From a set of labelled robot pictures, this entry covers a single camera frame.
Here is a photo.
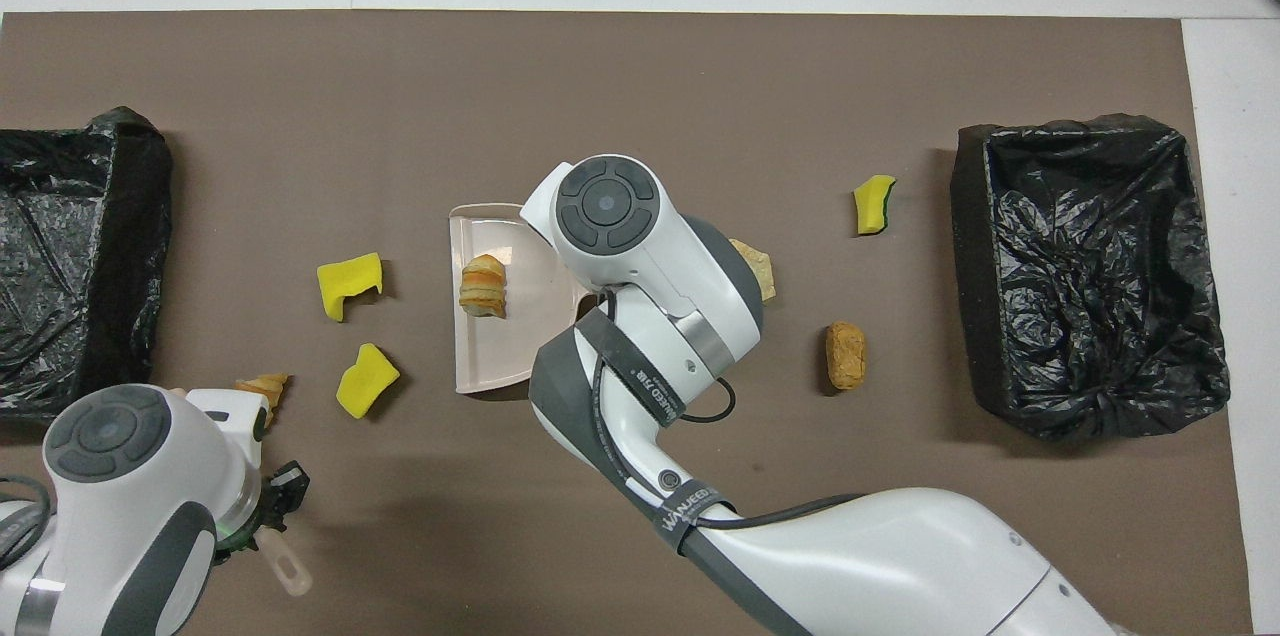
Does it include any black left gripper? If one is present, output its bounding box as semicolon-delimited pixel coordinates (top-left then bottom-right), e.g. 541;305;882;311
245;459;311;539

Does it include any brown table mat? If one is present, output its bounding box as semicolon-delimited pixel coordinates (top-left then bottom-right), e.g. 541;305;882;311
0;11;1256;636

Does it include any pale angular toy bread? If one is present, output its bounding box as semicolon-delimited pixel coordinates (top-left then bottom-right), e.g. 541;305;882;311
728;238;777;303

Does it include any orange striped toy croissant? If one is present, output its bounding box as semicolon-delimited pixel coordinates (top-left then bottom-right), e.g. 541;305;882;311
235;373;291;429

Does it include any brown oval toy bread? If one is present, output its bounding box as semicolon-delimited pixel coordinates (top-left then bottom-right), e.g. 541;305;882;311
825;321;868;392

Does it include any yellow green sponge piece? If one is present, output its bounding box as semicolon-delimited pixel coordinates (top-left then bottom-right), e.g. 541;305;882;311
853;174;898;237

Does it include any notched yellow sponge piece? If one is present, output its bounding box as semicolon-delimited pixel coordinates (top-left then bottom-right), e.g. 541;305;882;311
317;252;385;323

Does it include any pale toy croissant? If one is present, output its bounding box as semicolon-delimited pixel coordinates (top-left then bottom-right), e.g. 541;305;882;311
459;254;508;319

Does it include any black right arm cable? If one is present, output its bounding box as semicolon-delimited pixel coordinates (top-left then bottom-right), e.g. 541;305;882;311
595;291;871;529

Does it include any bin with black bag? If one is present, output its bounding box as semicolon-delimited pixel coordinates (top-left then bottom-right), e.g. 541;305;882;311
950;113;1231;444
0;106;173;422

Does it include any rounded yellow sponge piece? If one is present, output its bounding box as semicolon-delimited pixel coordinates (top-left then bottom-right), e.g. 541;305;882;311
335;343;401;420

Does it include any beige plastic dustpan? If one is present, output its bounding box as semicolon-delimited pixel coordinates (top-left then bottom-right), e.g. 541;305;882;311
448;204;591;395

